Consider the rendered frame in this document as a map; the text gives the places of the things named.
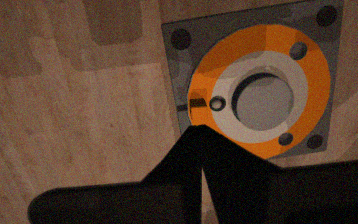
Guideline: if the orange round plate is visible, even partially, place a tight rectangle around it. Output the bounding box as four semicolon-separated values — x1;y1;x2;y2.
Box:
187;23;331;159

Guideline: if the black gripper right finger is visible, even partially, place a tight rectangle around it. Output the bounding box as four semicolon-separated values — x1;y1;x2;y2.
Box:
197;124;358;224

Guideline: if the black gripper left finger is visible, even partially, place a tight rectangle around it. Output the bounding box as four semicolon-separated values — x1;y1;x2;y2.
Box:
27;125;202;224

